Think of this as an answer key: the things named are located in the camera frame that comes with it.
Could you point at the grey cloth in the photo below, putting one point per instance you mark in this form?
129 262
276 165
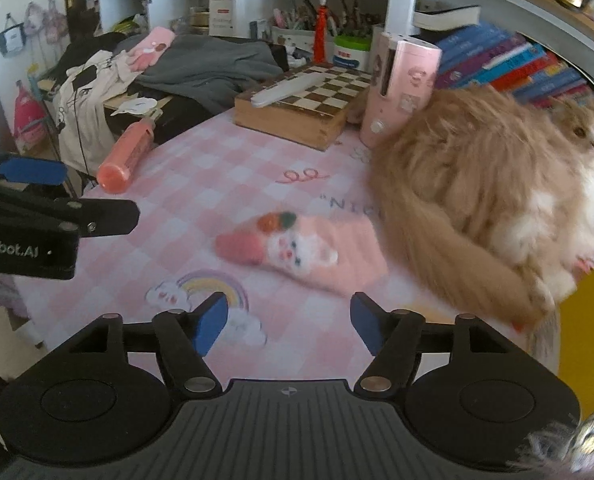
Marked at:
212 70

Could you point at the pink bunny sock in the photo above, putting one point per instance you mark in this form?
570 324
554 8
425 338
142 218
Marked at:
337 255

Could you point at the pink backpack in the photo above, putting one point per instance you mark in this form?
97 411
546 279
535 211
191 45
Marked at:
29 120

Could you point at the pink checked cloth desktop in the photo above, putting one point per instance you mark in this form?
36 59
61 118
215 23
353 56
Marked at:
202 185

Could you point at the pink glove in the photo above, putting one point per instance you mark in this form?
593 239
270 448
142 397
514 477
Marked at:
152 45

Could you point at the white cloud-shaped paper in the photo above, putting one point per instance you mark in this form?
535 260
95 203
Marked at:
136 105

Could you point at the row of blue red books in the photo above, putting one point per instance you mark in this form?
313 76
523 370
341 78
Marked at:
502 60

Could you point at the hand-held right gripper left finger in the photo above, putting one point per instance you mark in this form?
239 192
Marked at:
211 322

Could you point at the fluffy orange cat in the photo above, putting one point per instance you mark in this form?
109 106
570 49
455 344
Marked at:
467 180

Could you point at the long white case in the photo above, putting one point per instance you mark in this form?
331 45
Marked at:
287 91

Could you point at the pink cylindrical device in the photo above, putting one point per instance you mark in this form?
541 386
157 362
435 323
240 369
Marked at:
402 90

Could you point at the dark hanging bag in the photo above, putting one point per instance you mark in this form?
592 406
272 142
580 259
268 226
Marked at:
9 35

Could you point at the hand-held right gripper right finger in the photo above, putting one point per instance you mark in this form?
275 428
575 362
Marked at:
367 322

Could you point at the yellow cardboard box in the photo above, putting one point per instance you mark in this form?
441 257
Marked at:
592 320

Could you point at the black white thick book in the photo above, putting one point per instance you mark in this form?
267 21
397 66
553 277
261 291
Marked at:
447 17

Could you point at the white red-label box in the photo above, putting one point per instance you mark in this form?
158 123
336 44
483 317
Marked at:
222 20

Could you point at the red tassel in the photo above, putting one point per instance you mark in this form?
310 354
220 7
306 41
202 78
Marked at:
321 35

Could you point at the wooden chess box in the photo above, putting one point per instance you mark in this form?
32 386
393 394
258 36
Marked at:
297 120

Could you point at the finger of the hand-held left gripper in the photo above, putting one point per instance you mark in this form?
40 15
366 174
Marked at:
112 217
32 171

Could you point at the white pen holder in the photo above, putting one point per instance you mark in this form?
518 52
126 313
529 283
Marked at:
292 35

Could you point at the green-lid white jar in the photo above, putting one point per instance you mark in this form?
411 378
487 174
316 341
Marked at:
352 55

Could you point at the white tote bag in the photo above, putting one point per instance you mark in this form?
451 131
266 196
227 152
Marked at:
82 110

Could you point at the orange pink bottle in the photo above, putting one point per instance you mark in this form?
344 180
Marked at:
127 155

